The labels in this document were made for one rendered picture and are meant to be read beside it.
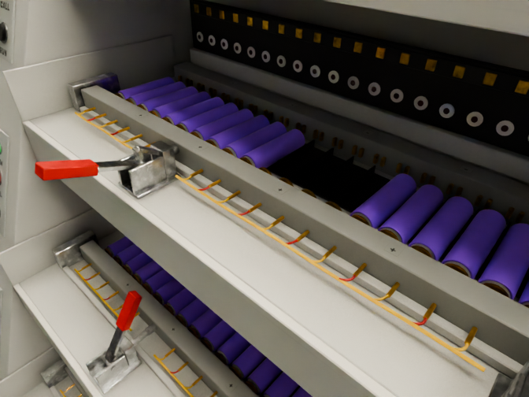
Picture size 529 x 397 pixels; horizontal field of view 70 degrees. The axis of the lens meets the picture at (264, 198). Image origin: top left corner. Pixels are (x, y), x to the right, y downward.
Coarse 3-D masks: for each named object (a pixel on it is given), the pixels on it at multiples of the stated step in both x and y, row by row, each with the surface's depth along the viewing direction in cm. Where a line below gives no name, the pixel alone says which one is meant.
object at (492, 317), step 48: (96, 96) 37; (192, 144) 30; (240, 192) 27; (288, 192) 25; (336, 240) 23; (384, 240) 22; (432, 288) 19; (480, 288) 19; (432, 336) 18; (480, 336) 19; (528, 336) 17
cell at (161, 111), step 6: (192, 96) 39; (198, 96) 39; (204, 96) 39; (174, 102) 37; (180, 102) 38; (186, 102) 38; (192, 102) 38; (198, 102) 39; (156, 108) 36; (162, 108) 36; (168, 108) 37; (174, 108) 37; (180, 108) 37; (162, 114) 36
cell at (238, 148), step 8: (264, 128) 33; (272, 128) 34; (280, 128) 34; (248, 136) 32; (256, 136) 32; (264, 136) 33; (272, 136) 33; (232, 144) 31; (240, 144) 31; (248, 144) 31; (256, 144) 32; (232, 152) 31; (240, 152) 31
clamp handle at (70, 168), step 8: (136, 152) 28; (72, 160) 25; (80, 160) 25; (88, 160) 26; (128, 160) 28; (136, 160) 29; (144, 160) 28; (40, 168) 23; (48, 168) 23; (56, 168) 23; (64, 168) 24; (72, 168) 24; (80, 168) 24; (88, 168) 25; (96, 168) 25; (104, 168) 26; (112, 168) 26; (120, 168) 27; (128, 168) 27; (40, 176) 23; (48, 176) 23; (56, 176) 24; (64, 176) 24; (72, 176) 24; (80, 176) 25
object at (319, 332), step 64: (64, 64) 38; (128, 64) 43; (64, 128) 37; (384, 128) 32; (128, 192) 29; (192, 192) 29; (192, 256) 24; (256, 256) 24; (256, 320) 22; (320, 320) 20; (384, 320) 20; (320, 384) 20; (384, 384) 17; (448, 384) 18
